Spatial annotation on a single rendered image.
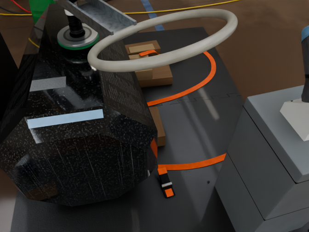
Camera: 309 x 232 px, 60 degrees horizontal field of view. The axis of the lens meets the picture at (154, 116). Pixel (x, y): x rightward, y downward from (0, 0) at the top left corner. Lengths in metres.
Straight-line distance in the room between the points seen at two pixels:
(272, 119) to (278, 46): 2.12
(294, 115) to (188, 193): 0.95
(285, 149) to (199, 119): 1.20
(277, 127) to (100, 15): 0.88
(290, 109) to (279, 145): 0.15
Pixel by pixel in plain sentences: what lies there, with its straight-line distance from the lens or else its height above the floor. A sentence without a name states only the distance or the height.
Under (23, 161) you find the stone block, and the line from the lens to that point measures 1.36.
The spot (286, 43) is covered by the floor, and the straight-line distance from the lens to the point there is 3.33.
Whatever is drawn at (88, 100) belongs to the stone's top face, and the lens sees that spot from 1.22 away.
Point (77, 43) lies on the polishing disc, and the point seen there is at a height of 0.88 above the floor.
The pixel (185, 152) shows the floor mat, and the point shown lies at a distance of 2.00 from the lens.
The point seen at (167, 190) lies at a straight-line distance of 1.83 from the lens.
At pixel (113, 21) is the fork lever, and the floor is 1.08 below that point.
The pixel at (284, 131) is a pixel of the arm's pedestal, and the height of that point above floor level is 0.85.
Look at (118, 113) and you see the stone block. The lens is 1.22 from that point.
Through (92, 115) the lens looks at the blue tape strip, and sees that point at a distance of 1.19.
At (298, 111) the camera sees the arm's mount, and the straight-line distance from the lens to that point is 1.14.
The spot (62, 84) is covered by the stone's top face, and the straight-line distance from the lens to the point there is 1.33.
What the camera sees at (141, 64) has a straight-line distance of 0.69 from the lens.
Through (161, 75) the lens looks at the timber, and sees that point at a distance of 2.42.
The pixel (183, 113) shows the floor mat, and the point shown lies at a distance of 2.24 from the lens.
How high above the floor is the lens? 1.67
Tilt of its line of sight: 49 degrees down
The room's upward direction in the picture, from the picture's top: straight up
